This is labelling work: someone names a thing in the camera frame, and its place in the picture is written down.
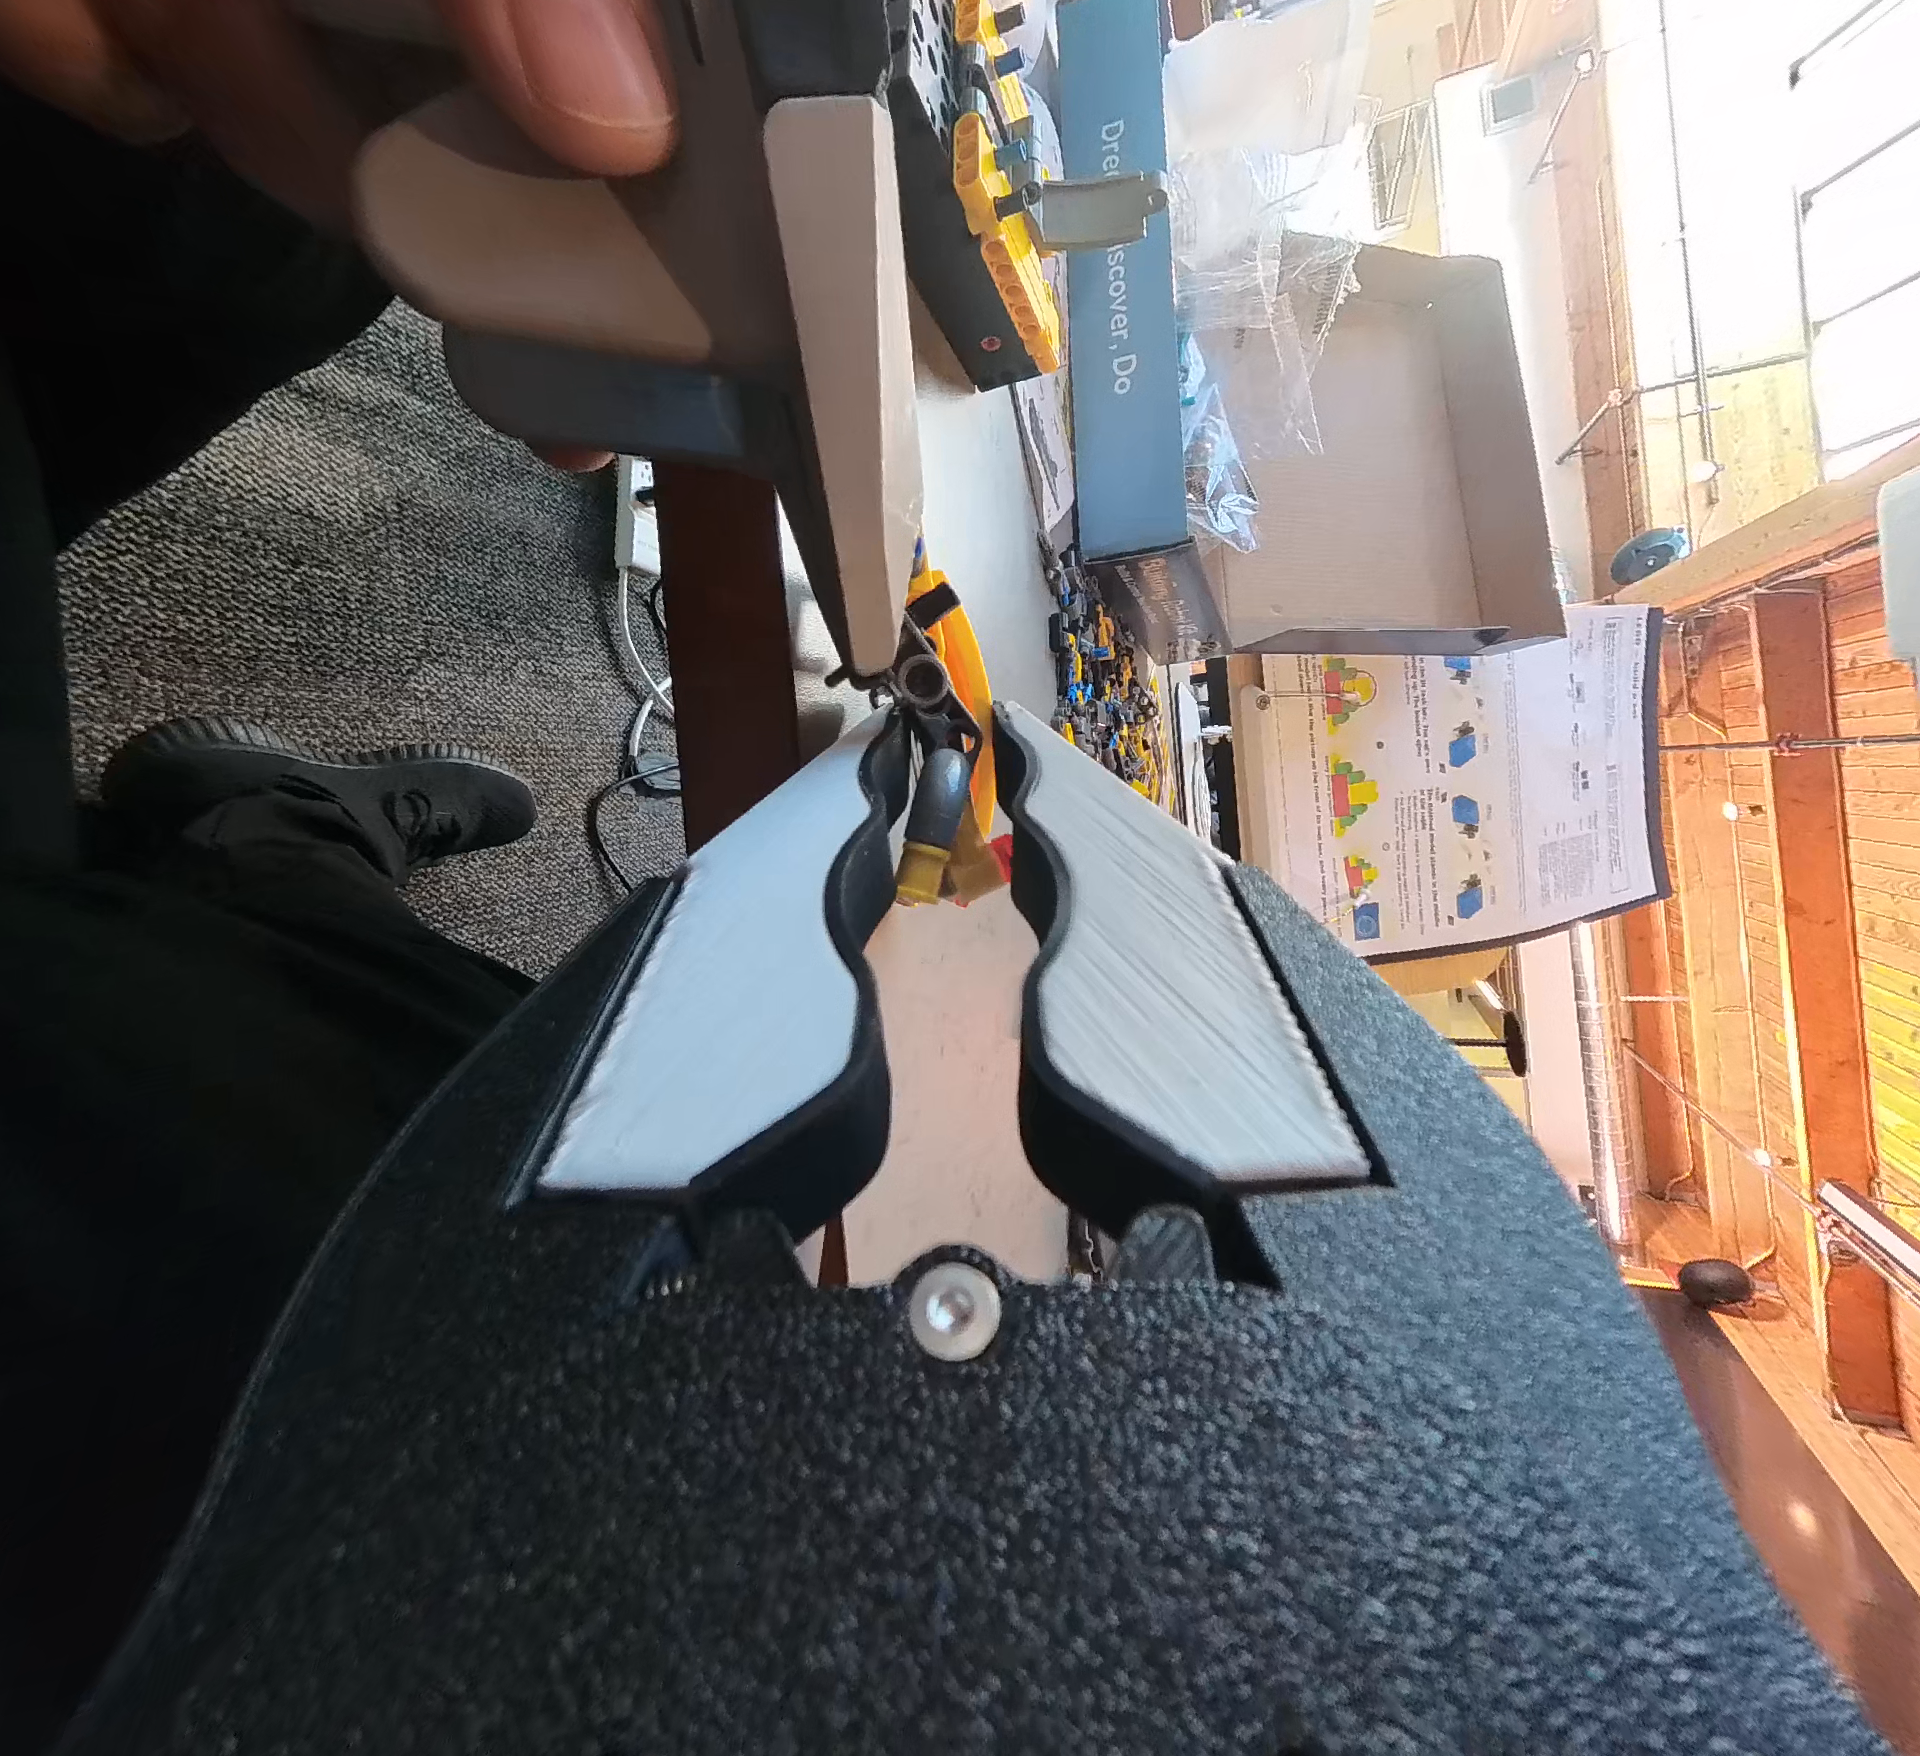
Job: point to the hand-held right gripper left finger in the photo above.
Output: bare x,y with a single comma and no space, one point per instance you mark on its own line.
721,1020

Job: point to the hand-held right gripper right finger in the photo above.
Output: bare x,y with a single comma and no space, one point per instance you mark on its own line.
1184,1020

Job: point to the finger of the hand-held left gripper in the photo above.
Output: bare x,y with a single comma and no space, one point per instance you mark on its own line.
847,362

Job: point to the yellow curved toy arm assembly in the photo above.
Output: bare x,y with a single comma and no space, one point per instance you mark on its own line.
960,645

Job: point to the person's left hand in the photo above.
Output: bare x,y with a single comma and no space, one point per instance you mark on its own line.
569,16

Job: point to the open instruction booklet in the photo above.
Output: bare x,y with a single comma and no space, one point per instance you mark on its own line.
1047,452

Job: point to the black battery box base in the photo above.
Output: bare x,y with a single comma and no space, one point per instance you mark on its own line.
990,152

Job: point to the white power strip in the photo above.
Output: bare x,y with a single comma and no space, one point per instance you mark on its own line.
636,528

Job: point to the blue building kit box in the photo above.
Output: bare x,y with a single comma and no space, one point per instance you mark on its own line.
1118,437

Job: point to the pile of small building parts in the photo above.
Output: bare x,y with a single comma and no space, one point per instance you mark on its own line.
1104,707

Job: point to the person's black shoe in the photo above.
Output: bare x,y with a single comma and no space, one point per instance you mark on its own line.
436,804

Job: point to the printed paper sheet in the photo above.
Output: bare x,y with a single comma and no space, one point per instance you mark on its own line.
1500,797

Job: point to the clear plastic bags with parts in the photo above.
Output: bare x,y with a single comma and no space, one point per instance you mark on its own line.
1244,287

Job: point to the person's black trousers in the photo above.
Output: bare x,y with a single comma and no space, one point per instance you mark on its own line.
179,1111

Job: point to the white tube light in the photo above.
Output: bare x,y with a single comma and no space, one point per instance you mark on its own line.
1867,1231

